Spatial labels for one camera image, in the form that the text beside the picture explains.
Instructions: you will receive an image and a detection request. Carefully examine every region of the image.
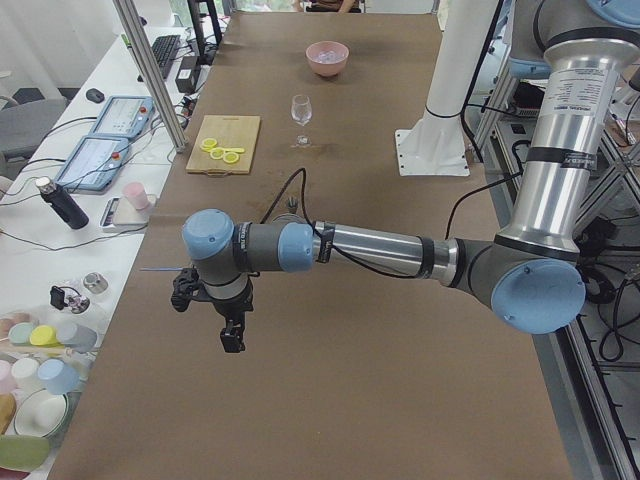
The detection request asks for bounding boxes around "yellow lemon slice near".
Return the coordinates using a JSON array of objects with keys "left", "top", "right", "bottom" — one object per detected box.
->
[{"left": 200, "top": 137, "right": 218, "bottom": 152}]

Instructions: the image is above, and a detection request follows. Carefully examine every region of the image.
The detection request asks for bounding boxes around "far blue teach pendant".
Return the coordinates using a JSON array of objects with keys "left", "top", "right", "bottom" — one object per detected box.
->
[{"left": 91, "top": 95, "right": 154, "bottom": 140}]

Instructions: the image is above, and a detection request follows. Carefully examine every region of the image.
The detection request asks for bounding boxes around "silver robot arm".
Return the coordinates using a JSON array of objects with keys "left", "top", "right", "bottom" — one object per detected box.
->
[{"left": 171, "top": 1, "right": 639, "bottom": 353}]

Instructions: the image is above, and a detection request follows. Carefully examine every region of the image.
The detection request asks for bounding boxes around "pink bowl of ice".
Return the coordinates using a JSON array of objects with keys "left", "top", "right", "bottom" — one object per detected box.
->
[{"left": 305, "top": 41, "right": 350, "bottom": 77}]

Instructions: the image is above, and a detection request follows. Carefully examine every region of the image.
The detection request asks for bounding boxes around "small steel cup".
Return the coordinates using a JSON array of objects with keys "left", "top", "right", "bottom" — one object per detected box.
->
[{"left": 82, "top": 272, "right": 109, "bottom": 295}]

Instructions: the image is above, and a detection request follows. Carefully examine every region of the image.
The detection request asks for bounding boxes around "light blue cup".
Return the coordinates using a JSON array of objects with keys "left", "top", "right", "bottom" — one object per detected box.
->
[{"left": 37, "top": 359, "right": 80, "bottom": 395}]

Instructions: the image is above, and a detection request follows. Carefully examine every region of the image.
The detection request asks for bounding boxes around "clear wine glass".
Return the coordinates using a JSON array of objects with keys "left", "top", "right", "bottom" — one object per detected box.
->
[{"left": 290, "top": 94, "right": 313, "bottom": 147}]

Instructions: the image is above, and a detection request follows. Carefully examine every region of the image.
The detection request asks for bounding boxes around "blue teach pendant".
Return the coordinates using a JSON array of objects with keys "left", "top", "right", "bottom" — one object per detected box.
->
[
  {"left": 91, "top": 95, "right": 154, "bottom": 140},
  {"left": 55, "top": 135, "right": 130, "bottom": 194}
]

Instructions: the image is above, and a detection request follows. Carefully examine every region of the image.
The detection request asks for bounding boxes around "white kitchen scale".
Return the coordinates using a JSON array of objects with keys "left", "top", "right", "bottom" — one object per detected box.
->
[{"left": 100, "top": 194, "right": 158, "bottom": 233}]

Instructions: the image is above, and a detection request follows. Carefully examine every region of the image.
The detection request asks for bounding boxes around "near blue teach pendant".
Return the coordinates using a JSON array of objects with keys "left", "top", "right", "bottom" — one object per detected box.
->
[{"left": 55, "top": 135, "right": 130, "bottom": 194}]

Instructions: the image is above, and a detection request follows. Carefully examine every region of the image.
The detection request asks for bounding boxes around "yellow lemon slice far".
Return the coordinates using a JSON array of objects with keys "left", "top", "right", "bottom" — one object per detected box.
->
[{"left": 222, "top": 151, "right": 240, "bottom": 165}]

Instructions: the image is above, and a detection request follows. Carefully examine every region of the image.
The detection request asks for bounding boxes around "steel jigger measuring cup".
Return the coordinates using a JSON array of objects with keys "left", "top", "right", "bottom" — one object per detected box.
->
[{"left": 286, "top": 196, "right": 299, "bottom": 214}]

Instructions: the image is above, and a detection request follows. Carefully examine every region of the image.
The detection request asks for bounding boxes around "yellow lemon slice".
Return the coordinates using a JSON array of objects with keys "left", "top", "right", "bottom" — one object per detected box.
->
[
  {"left": 200, "top": 137, "right": 218, "bottom": 152},
  {"left": 222, "top": 151, "right": 240, "bottom": 165},
  {"left": 209, "top": 147, "right": 226, "bottom": 160}
]

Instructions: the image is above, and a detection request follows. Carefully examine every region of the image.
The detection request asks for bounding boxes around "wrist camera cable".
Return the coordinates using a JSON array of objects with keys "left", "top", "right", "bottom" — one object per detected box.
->
[{"left": 262, "top": 167, "right": 321, "bottom": 236}]

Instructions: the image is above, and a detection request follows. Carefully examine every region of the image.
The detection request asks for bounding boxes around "pink cup on scale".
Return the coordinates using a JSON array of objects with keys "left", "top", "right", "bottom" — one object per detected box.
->
[{"left": 122, "top": 182, "right": 150, "bottom": 210}]

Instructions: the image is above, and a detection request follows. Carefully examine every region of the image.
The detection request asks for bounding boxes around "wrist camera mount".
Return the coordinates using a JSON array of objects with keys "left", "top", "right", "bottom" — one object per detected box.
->
[{"left": 170, "top": 267, "right": 202, "bottom": 313}]

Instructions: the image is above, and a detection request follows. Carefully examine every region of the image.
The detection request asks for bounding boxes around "white green-rimmed plate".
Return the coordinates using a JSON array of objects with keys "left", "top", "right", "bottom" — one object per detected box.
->
[{"left": 14, "top": 389, "right": 69, "bottom": 437}]

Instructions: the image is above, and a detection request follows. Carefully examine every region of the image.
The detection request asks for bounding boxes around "black keyboard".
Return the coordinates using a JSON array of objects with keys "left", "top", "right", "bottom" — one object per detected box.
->
[{"left": 151, "top": 35, "right": 181, "bottom": 79}]

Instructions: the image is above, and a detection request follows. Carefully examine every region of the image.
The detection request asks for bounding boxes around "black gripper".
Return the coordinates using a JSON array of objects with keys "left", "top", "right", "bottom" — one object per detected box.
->
[{"left": 211, "top": 287, "right": 254, "bottom": 353}]

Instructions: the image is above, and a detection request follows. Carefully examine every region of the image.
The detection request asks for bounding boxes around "black computer mouse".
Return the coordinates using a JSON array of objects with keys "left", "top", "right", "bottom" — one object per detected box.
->
[{"left": 85, "top": 88, "right": 105, "bottom": 104}]

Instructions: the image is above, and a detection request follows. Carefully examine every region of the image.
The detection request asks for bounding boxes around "aluminium frame post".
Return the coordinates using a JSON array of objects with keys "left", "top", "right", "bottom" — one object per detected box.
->
[{"left": 113, "top": 0, "right": 187, "bottom": 153}]

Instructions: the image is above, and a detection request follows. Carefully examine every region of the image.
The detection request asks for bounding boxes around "white pedestal column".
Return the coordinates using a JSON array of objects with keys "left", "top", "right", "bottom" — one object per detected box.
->
[{"left": 395, "top": 1, "right": 509, "bottom": 177}]

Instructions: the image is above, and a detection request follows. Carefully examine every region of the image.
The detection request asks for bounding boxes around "yellow lemon slice middle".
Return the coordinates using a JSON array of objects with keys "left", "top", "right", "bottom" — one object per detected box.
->
[{"left": 209, "top": 147, "right": 226, "bottom": 160}]

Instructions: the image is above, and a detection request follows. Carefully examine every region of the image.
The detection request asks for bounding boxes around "black insulated bottle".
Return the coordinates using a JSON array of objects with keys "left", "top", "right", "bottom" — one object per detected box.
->
[{"left": 35, "top": 176, "right": 89, "bottom": 230}]

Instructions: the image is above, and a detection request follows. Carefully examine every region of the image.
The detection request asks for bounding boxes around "bamboo cutting board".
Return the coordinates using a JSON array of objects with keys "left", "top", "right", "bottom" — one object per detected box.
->
[{"left": 186, "top": 115, "right": 261, "bottom": 175}]

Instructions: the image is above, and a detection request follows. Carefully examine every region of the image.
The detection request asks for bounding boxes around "tray of pastel cups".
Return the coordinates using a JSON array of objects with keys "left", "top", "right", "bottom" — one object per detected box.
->
[{"left": 1, "top": 311, "right": 99, "bottom": 353}]

